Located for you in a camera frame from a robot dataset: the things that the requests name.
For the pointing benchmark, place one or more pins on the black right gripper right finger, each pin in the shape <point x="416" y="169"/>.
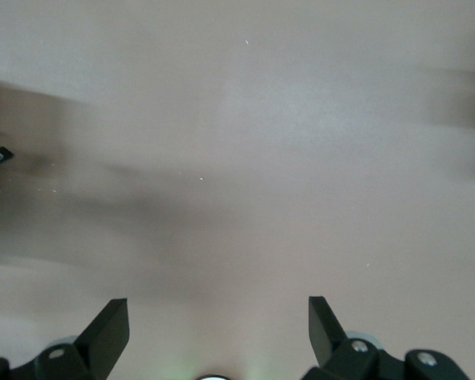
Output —
<point x="328" y="340"/>

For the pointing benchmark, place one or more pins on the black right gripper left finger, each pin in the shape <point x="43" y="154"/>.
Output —
<point x="103" y="340"/>

